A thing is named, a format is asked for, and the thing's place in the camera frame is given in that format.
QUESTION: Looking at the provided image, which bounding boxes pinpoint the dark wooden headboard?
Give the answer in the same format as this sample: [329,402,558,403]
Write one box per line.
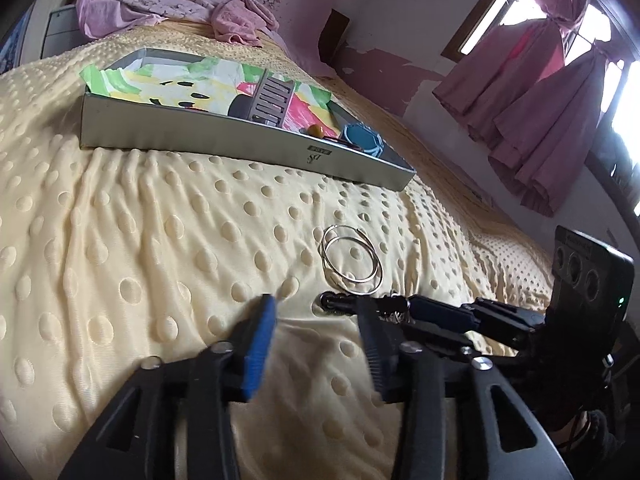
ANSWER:
[319,9,351,64]

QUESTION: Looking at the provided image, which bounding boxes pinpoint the blue smartwatch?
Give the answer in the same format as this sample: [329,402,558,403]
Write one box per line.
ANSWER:
[339,123,386,159]

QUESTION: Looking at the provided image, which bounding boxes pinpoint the small purple object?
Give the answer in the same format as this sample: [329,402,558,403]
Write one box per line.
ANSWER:
[227,94,256,121]

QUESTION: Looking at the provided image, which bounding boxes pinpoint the pink crumpled towel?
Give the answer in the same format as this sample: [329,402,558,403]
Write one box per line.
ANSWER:
[209,0,280,49]

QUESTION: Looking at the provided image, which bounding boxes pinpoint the beige hair claw clip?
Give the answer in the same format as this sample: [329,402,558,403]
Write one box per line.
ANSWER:
[249,72,296,129]

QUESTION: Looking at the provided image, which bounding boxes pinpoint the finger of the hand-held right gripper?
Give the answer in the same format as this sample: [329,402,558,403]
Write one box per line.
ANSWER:
[409,295,548,336]
[397,321,538,361]

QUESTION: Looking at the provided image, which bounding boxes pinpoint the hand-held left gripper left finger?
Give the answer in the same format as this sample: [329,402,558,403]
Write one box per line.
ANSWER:
[57,294,278,480]

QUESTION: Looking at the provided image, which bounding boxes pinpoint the black beaded bracelet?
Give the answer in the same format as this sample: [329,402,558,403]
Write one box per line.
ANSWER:
[312,290,417,322]

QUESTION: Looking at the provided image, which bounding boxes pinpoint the colourful paper sheet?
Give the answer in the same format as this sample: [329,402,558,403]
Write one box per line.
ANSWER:
[80,57,334,135]

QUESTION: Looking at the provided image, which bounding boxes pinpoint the grey shallow box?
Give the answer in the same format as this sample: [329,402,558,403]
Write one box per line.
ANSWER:
[77,47,418,192]

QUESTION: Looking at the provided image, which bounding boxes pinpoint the white drawer cabinet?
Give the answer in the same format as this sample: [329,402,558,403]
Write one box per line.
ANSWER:
[39,4,84,59]

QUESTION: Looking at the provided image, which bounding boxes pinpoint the pink window curtains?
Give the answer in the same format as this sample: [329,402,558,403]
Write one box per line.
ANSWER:
[440,0,640,211]

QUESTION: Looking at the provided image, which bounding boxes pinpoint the silver hoop earring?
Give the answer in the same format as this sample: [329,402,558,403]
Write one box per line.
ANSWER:
[321,225,374,282]
[324,239,385,295]

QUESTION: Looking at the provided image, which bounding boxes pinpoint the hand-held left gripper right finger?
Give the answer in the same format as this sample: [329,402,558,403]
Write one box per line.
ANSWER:
[356,297,576,480]

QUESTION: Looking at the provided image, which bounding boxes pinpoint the yellow dotted blanket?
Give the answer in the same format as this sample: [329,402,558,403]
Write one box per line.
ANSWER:
[0,15,556,480]

